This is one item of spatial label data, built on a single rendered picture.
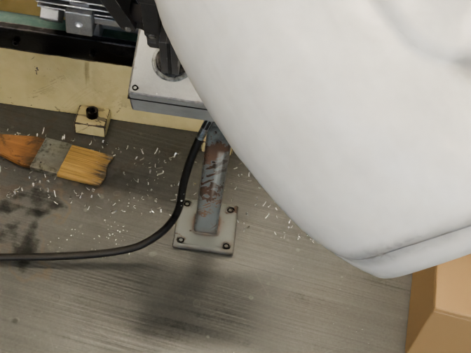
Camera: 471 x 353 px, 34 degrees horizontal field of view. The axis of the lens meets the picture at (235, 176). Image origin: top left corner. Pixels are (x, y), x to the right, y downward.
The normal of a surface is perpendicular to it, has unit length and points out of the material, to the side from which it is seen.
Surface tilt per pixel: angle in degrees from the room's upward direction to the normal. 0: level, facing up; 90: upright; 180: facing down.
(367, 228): 80
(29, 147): 0
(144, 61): 27
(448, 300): 4
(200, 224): 90
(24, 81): 90
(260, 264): 0
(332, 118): 56
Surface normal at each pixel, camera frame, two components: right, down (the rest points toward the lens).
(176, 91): 0.06, -0.22
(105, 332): 0.11, -0.64
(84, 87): -0.09, 0.76
